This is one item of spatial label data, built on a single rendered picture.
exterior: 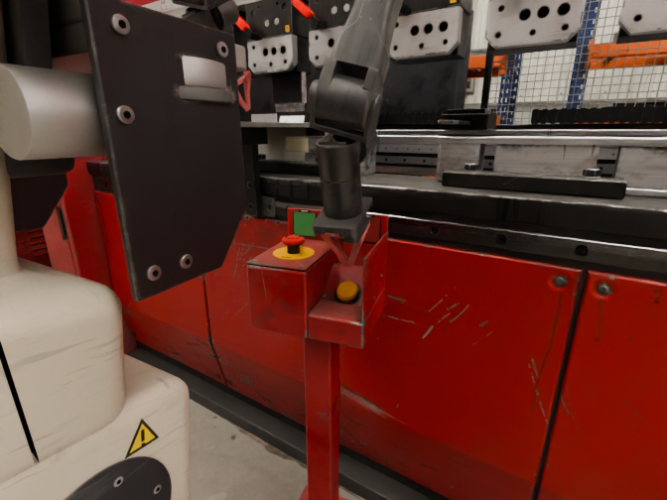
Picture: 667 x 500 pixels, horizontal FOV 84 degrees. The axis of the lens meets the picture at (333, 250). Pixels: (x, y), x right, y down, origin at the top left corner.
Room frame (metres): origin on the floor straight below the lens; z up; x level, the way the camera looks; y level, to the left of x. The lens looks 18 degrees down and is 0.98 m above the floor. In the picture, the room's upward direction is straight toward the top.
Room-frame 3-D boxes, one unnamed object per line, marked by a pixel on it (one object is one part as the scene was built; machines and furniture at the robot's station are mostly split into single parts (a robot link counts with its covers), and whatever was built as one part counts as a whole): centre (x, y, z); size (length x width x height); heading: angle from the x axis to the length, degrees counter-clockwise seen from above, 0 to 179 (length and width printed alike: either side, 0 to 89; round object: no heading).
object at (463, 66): (1.64, 0.04, 1.12); 1.13 x 0.02 x 0.44; 57
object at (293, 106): (1.08, 0.12, 1.08); 0.10 x 0.02 x 0.10; 57
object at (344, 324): (0.61, 0.02, 0.75); 0.20 x 0.16 x 0.18; 70
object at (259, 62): (1.09, 0.14, 1.21); 0.15 x 0.09 x 0.17; 57
